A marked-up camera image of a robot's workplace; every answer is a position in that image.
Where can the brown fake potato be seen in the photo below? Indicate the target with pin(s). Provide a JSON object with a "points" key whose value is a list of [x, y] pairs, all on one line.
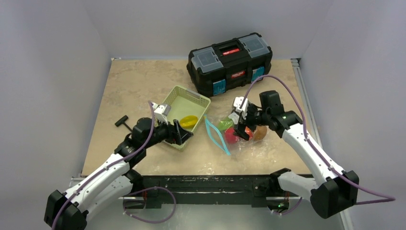
{"points": [[260, 133]]}

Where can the yellow fake fruit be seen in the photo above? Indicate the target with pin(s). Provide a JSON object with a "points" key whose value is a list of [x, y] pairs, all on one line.
{"points": [[189, 121]]}

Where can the red fake strawberry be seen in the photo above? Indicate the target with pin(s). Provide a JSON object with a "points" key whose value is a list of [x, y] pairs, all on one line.
{"points": [[230, 137]]}

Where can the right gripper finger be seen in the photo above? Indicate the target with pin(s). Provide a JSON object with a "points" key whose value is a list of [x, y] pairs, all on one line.
{"points": [[235, 117], [239, 130]]}

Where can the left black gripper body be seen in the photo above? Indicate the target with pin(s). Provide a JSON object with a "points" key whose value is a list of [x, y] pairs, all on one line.
{"points": [[166, 134]]}

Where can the green fake fruit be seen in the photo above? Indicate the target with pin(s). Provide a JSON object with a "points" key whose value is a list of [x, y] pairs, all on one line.
{"points": [[225, 124]]}

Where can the clear zip bag blue seal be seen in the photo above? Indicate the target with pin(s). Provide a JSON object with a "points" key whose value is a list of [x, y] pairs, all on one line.
{"points": [[218, 137]]}

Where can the red yellow fake peach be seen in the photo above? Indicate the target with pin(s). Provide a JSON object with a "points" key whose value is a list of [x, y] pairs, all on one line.
{"points": [[249, 132]]}

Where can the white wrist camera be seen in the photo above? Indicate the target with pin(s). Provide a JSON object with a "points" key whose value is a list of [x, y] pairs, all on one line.
{"points": [[161, 111], [240, 105]]}

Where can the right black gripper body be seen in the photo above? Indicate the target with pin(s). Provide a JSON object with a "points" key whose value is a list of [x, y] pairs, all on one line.
{"points": [[242, 123]]}

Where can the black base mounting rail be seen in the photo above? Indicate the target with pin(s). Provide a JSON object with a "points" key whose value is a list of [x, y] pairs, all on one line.
{"points": [[152, 191]]}

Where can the black toolbox with clear lids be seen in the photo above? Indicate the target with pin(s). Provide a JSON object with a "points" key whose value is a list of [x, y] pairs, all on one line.
{"points": [[227, 65]]}

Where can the light green perforated plastic basket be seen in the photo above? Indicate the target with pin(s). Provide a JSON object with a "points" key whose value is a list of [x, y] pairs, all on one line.
{"points": [[184, 102]]}

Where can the black T-handle tool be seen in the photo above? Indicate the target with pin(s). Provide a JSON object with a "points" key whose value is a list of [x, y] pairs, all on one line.
{"points": [[122, 122]]}

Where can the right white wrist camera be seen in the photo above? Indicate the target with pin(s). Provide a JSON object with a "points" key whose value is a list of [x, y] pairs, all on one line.
{"points": [[240, 105]]}

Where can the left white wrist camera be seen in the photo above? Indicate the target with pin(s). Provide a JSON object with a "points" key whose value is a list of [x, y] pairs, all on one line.
{"points": [[161, 111]]}

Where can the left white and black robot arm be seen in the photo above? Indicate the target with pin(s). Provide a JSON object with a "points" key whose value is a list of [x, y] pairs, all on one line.
{"points": [[73, 208]]}

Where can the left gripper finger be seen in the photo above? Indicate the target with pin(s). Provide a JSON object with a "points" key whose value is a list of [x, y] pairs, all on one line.
{"points": [[182, 135], [176, 125]]}

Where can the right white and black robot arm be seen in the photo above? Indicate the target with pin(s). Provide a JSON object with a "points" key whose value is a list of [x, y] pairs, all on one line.
{"points": [[331, 189]]}

